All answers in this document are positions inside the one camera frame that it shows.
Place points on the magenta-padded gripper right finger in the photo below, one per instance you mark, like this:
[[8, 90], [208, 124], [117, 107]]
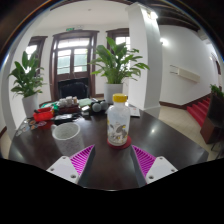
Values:
[[156, 166]]

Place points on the dark-framed window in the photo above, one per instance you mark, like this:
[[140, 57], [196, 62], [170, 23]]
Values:
[[121, 36], [33, 48]]

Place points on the flat round red coaster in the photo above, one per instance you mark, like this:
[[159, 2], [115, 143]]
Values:
[[111, 145]]

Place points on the grey round microphones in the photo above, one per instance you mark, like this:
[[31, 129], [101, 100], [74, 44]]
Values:
[[99, 106]]

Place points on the tray with small cups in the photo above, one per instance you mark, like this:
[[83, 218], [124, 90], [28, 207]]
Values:
[[68, 105]]

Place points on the clear bottle with yellow cap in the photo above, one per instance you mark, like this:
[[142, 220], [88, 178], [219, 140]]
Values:
[[118, 123]]

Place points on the dark wooden double door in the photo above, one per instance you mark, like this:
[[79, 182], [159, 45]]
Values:
[[71, 60]]

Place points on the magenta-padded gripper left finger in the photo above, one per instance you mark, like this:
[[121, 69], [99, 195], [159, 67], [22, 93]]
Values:
[[68, 166]]

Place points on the red plastic box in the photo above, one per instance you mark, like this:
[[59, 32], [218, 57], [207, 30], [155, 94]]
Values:
[[43, 115]]

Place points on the leafy plant in white pot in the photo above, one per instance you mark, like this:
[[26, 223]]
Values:
[[28, 100], [113, 90]]

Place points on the green exit sign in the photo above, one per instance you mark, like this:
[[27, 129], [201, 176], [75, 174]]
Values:
[[69, 29]]

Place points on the black chair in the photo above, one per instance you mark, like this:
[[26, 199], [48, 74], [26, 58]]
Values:
[[73, 88]]

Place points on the red carpeted stairs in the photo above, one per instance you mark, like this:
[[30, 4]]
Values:
[[199, 111]]

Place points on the white speckled mug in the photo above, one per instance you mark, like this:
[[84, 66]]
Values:
[[68, 140]]

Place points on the flat black device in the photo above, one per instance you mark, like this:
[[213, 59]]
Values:
[[63, 117]]

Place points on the green book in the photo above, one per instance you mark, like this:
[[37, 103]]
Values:
[[85, 102]]

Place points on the small round stickers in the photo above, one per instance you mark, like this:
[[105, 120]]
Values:
[[30, 126]]

